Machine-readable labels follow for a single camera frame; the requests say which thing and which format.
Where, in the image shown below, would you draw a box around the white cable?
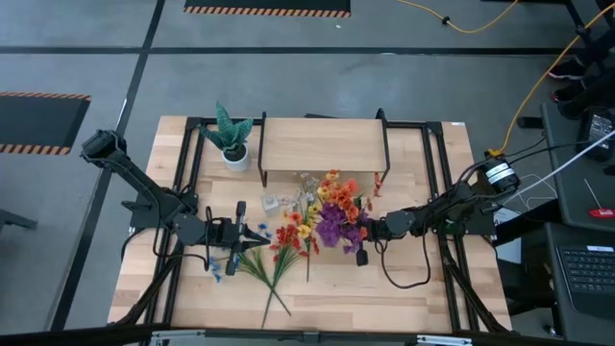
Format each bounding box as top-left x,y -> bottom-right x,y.
499,128 -> 615,209

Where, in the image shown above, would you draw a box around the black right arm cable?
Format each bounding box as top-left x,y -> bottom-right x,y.
379,235 -> 433,291

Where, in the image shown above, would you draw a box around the yellow extension cord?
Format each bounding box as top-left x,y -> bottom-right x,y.
396,0 -> 521,35
485,1 -> 615,161

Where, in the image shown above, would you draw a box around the wooden shelf with black legs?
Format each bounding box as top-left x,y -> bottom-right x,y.
258,108 -> 392,189

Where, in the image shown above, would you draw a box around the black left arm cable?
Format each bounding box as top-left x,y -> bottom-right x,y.
119,201 -> 215,273

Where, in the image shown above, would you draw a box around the blue artificial flower bunch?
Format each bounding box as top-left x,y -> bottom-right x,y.
208,221 -> 271,284

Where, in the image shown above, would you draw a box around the black aluminium table frame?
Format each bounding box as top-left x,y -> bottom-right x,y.
108,113 -> 513,337

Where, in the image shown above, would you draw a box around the person's shoe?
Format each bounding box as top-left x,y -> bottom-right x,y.
547,56 -> 588,81
551,79 -> 590,105

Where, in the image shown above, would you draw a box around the silver aluminium bracket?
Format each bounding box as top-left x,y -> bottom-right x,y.
149,329 -> 209,346
415,334 -> 475,346

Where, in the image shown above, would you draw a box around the purple artificial flower bunch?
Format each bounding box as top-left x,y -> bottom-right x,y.
314,201 -> 370,256

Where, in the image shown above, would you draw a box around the snake plant in white pot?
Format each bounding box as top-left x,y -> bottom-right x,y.
198,100 -> 256,173

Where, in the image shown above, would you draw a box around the black laptop keyboard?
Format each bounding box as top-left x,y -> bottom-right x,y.
555,243 -> 615,319

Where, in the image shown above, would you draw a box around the red-handled screwdriver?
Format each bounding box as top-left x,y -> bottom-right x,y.
582,177 -> 615,221

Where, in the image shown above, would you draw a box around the black hazard-striped floor mat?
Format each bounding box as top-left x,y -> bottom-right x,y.
0,90 -> 92,157
183,0 -> 352,19

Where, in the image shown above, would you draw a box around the red artificial flower bunch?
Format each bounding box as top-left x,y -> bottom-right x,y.
238,222 -> 322,331

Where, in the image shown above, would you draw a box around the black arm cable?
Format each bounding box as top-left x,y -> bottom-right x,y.
119,201 -> 215,273
379,235 -> 433,291

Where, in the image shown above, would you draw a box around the black device with label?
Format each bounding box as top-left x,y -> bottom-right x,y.
575,106 -> 615,163

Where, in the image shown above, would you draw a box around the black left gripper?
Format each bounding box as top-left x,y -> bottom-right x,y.
206,200 -> 272,278

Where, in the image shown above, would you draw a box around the yellow single-stem artificial flower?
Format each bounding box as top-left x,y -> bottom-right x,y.
283,210 -> 322,284

